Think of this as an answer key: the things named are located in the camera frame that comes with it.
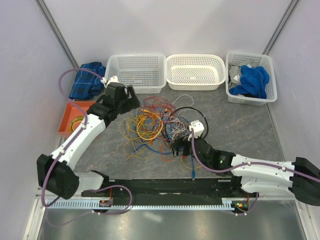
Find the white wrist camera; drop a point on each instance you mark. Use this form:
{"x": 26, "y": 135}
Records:
{"x": 106, "y": 82}
{"x": 197, "y": 128}

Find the right white perforated basket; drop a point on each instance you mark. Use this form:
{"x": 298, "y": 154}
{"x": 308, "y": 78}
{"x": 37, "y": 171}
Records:
{"x": 254, "y": 59}

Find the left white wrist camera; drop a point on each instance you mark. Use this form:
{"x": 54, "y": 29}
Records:
{"x": 106, "y": 82}

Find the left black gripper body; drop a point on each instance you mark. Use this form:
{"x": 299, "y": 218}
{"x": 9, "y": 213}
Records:
{"x": 126, "y": 104}

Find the white perforated basket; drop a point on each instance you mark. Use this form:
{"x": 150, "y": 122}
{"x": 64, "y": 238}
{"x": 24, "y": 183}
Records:
{"x": 195, "y": 72}
{"x": 147, "y": 73}
{"x": 254, "y": 59}

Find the blue towel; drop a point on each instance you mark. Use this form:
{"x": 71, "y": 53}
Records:
{"x": 262, "y": 78}

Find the orange plastic tray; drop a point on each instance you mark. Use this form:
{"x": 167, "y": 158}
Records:
{"x": 70, "y": 114}

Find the middle white perforated basket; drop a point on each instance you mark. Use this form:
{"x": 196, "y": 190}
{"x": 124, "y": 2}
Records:
{"x": 195, "y": 72}

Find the blue plaid cloth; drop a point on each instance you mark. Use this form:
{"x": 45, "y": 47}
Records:
{"x": 87, "y": 85}

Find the light blue cable duct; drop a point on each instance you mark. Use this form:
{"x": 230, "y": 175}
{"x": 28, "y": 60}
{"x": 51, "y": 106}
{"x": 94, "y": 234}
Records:
{"x": 96, "y": 204}

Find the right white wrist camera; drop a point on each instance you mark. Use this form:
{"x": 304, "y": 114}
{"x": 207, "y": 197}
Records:
{"x": 197, "y": 128}

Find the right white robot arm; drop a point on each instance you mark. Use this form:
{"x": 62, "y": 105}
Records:
{"x": 299, "y": 178}

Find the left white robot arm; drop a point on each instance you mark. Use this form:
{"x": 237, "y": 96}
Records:
{"x": 55, "y": 172}

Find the left white perforated basket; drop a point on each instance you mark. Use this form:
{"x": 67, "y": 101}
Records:
{"x": 147, "y": 73}

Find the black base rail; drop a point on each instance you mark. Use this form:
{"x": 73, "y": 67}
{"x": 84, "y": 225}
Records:
{"x": 169, "y": 190}

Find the grey cloth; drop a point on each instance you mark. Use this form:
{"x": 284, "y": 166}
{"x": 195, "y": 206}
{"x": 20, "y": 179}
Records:
{"x": 241, "y": 80}

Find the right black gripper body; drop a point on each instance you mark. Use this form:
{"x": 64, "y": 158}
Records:
{"x": 181, "y": 141}

